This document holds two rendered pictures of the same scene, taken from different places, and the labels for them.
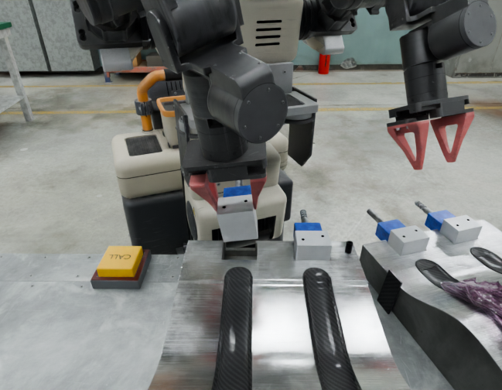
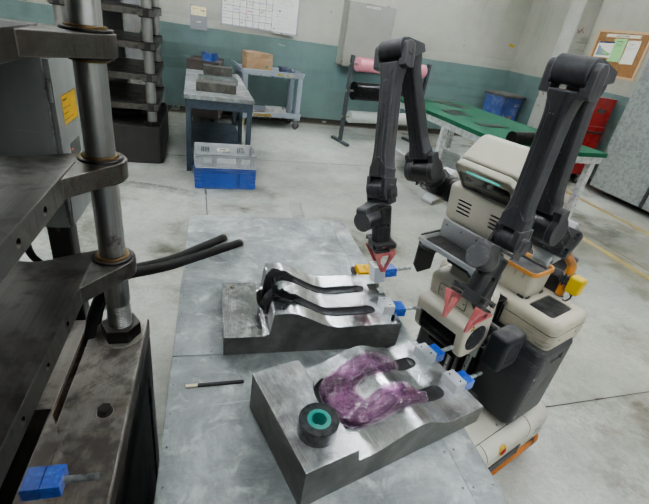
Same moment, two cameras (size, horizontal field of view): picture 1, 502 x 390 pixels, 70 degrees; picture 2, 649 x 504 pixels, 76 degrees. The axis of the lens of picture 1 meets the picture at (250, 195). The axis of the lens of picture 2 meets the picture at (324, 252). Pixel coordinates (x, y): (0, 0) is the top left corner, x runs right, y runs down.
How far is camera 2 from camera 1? 1.08 m
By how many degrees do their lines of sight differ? 62
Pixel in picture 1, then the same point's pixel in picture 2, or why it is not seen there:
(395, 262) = (405, 349)
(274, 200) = (458, 323)
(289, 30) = not seen: hidden behind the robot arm
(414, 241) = (419, 350)
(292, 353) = (328, 303)
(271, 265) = (369, 296)
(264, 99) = (362, 217)
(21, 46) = (631, 175)
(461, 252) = (432, 381)
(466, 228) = (448, 377)
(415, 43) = not seen: hidden behind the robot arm
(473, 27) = (471, 254)
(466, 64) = not seen: outside the picture
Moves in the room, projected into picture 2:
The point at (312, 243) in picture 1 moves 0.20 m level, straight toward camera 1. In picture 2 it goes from (382, 301) to (316, 293)
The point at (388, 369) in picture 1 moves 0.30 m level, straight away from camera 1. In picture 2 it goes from (329, 323) to (436, 360)
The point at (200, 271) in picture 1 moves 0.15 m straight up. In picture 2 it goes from (356, 279) to (364, 239)
